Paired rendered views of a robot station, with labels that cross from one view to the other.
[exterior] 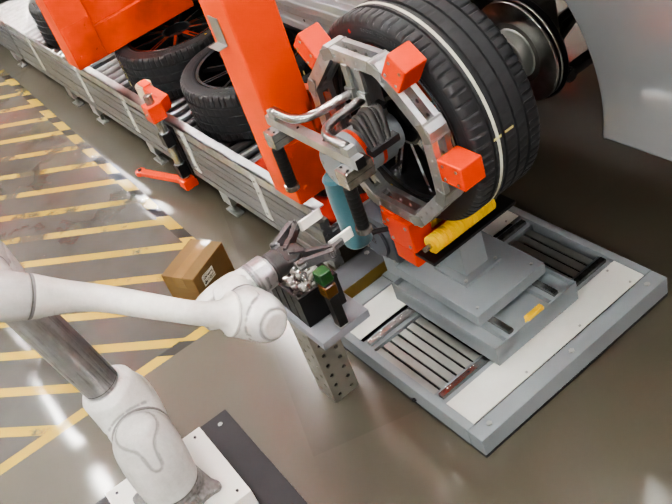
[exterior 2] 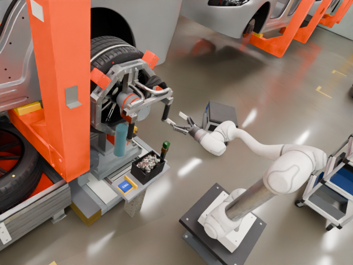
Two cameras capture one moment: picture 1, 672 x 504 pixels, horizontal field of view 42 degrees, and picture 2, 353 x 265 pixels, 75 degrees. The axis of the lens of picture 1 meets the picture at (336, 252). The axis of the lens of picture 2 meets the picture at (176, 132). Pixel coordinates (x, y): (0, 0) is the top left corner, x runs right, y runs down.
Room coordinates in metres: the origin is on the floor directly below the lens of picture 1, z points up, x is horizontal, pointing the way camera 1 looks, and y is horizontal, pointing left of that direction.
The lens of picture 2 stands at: (2.58, 1.03, 1.80)
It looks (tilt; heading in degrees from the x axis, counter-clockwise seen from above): 40 degrees down; 231
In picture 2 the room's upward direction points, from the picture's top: 19 degrees clockwise
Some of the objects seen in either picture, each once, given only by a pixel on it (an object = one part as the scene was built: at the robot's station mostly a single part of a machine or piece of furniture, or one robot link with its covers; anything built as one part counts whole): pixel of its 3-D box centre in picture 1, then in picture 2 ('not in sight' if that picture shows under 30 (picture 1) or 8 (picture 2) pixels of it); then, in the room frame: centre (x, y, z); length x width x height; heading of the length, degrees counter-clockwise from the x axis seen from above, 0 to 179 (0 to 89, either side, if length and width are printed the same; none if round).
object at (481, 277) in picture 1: (461, 242); (106, 139); (2.15, -0.39, 0.32); 0.40 x 0.30 x 0.28; 24
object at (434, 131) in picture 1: (381, 134); (126, 99); (2.08, -0.23, 0.85); 0.54 x 0.07 x 0.54; 24
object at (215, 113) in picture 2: not in sight; (217, 123); (0.74, -0.54, 0.17); 0.43 x 0.36 x 0.34; 58
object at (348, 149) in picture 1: (352, 111); (153, 81); (1.94, -0.16, 1.03); 0.19 x 0.18 x 0.11; 114
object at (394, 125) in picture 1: (362, 147); (133, 104); (2.05, -0.17, 0.85); 0.21 x 0.14 x 0.14; 114
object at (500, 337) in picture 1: (481, 290); (109, 152); (2.11, -0.41, 0.13); 0.50 x 0.36 x 0.10; 24
